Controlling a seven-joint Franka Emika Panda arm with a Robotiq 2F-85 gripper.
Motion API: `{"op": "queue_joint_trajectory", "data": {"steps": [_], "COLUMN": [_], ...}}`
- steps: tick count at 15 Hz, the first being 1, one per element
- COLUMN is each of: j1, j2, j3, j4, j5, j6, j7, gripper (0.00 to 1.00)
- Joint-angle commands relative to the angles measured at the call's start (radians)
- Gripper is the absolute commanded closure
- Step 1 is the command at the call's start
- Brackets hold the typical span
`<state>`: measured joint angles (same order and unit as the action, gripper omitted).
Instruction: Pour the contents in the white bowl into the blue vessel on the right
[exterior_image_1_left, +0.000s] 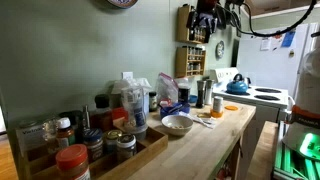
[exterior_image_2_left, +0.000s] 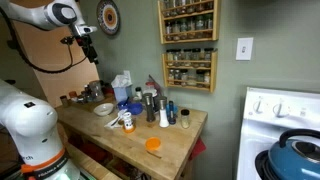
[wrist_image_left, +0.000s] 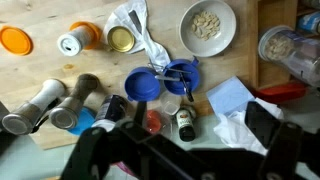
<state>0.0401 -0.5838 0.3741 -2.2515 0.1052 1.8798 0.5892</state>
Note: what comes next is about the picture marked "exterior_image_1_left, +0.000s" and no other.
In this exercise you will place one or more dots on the white labelled box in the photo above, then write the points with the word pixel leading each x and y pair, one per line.
pixel 30 135

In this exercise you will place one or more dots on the decorative wall plate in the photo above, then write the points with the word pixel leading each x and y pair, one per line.
pixel 123 3

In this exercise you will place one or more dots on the wooden tray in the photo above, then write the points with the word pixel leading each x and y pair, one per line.
pixel 37 164

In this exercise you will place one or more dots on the blue lid jar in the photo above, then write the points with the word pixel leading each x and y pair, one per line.
pixel 94 143

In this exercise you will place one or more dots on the wooden butcher block cart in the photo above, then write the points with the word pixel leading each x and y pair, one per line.
pixel 200 153

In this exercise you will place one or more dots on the lower wooden spice rack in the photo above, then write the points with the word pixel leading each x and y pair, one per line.
pixel 190 61

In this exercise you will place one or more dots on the blue measuring cup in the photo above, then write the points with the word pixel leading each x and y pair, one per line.
pixel 175 109

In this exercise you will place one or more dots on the white electric stove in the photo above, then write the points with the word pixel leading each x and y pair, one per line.
pixel 271 104

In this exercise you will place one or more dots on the white lid dark jar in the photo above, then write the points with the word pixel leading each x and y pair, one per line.
pixel 126 147

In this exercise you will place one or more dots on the round wall clock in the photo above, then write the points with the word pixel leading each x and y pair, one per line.
pixel 219 52

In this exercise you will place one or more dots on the upper wooden spice rack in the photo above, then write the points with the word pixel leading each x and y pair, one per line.
pixel 187 31

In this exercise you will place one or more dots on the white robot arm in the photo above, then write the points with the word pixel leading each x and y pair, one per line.
pixel 303 134

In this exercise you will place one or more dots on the red lid spice jar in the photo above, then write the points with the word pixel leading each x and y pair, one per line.
pixel 72 163

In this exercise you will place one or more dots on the white lid spice bottle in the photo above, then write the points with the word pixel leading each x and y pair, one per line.
pixel 65 133

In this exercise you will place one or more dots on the plastic zip bag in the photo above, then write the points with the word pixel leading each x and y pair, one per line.
pixel 166 88

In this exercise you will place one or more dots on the white measuring spoons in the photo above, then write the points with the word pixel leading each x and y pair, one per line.
pixel 207 123

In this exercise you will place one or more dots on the white ceramic bowl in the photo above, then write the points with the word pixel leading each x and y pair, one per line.
pixel 177 125

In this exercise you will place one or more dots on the blue tea kettle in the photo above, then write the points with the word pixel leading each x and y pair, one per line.
pixel 237 85

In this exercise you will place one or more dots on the wooden spice rack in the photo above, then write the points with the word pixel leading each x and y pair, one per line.
pixel 187 31
pixel 190 61

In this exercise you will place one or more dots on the orange plastic lid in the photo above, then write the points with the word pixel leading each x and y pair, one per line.
pixel 232 108

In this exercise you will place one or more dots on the white refrigerator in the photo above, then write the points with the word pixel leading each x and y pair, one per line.
pixel 274 61

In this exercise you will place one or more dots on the dark pepper grinder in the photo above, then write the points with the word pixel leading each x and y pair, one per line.
pixel 201 90

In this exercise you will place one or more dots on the gold lid jar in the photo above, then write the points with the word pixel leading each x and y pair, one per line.
pixel 111 140

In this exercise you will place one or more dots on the white wall outlet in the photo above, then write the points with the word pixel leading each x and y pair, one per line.
pixel 127 75

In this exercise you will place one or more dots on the dark sauce bottle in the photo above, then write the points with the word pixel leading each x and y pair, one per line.
pixel 102 116

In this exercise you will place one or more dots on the tall plastic wrapped container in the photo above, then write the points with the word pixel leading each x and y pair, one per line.
pixel 133 102

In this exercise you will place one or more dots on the black lid small bottle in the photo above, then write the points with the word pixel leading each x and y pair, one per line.
pixel 152 101

